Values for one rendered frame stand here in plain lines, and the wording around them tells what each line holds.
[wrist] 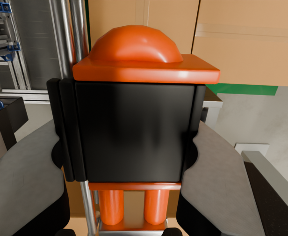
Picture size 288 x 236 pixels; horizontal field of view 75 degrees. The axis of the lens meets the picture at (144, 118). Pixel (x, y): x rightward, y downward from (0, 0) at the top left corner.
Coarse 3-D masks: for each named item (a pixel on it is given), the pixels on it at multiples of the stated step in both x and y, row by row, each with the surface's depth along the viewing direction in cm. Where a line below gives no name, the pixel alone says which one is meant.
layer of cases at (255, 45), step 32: (96, 0) 67; (128, 0) 67; (160, 0) 67; (192, 0) 68; (224, 0) 68; (256, 0) 68; (96, 32) 71; (192, 32) 72; (224, 32) 73; (256, 32) 73; (224, 64) 78; (256, 64) 79
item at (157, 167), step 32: (96, 64) 9; (128, 64) 10; (160, 64) 10; (192, 64) 10; (96, 96) 10; (128, 96) 10; (160, 96) 10; (192, 96) 10; (96, 128) 11; (128, 128) 11; (160, 128) 11; (192, 128) 11; (96, 160) 12; (128, 160) 12; (160, 160) 12
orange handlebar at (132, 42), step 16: (112, 32) 10; (128, 32) 10; (144, 32) 10; (160, 32) 10; (96, 48) 10; (112, 48) 10; (128, 48) 10; (144, 48) 10; (160, 48) 10; (176, 48) 11; (112, 192) 15; (144, 192) 16; (160, 192) 15; (112, 208) 16; (144, 208) 17; (160, 208) 16; (112, 224) 17
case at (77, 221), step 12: (72, 192) 42; (72, 204) 40; (96, 204) 40; (168, 204) 41; (72, 216) 37; (84, 216) 38; (168, 216) 38; (72, 228) 39; (84, 228) 39; (180, 228) 40
